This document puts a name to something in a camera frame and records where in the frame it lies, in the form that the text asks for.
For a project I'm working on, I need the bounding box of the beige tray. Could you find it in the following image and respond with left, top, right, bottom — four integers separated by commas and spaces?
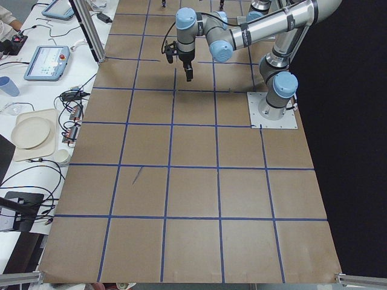
11, 109, 57, 161

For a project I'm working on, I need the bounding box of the beige round plate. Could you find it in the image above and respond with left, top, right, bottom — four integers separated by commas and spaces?
11, 117, 50, 149

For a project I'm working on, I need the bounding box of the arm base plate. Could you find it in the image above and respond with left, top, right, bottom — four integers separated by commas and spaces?
247, 92, 298, 129

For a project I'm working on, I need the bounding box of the black power adapter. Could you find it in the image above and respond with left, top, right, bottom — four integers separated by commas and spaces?
97, 13, 112, 24

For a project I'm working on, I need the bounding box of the blue plastic cup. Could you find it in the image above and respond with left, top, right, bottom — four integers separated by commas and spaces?
0, 76, 20, 97

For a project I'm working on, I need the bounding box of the white paper cup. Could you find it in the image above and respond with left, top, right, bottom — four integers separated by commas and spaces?
53, 149, 71, 167

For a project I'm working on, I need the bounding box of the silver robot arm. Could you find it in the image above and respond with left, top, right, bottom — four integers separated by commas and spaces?
246, 0, 272, 22
163, 1, 341, 120

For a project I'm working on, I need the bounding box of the aluminium frame post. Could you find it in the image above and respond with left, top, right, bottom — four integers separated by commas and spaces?
69, 0, 106, 63

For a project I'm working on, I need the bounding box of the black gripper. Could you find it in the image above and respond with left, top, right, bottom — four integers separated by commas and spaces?
177, 50, 195, 82

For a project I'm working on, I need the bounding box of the black camera stand base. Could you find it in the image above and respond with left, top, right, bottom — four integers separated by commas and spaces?
1, 191, 44, 232

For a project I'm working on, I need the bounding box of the near blue teach pendant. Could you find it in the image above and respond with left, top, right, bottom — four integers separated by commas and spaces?
24, 45, 70, 82

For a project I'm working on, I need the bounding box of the blue teach pendant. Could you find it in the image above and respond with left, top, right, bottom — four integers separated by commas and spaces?
42, 0, 74, 21
24, 45, 70, 82

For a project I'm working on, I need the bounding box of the far blue teach pendant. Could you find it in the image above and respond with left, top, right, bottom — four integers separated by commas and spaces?
42, 0, 74, 21

